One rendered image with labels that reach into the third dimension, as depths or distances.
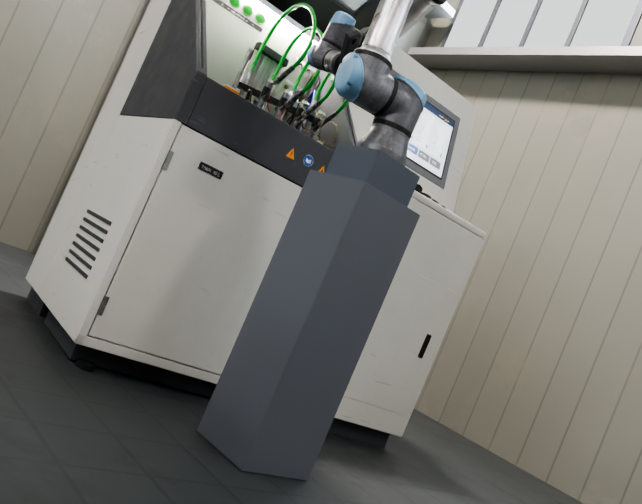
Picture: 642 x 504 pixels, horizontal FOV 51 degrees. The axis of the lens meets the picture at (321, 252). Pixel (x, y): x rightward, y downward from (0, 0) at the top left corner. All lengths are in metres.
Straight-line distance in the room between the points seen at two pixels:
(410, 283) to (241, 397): 1.03
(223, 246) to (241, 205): 0.14
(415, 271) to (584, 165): 2.15
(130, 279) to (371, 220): 0.76
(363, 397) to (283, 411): 0.91
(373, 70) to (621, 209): 2.72
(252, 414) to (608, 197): 3.08
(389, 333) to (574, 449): 1.74
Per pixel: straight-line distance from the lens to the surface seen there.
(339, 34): 2.27
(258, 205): 2.21
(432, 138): 2.99
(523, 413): 4.24
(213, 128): 2.12
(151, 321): 2.15
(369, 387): 2.66
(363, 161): 1.83
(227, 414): 1.87
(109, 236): 2.16
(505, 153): 4.91
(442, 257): 2.72
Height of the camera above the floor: 0.51
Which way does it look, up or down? 3 degrees up
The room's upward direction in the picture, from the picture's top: 23 degrees clockwise
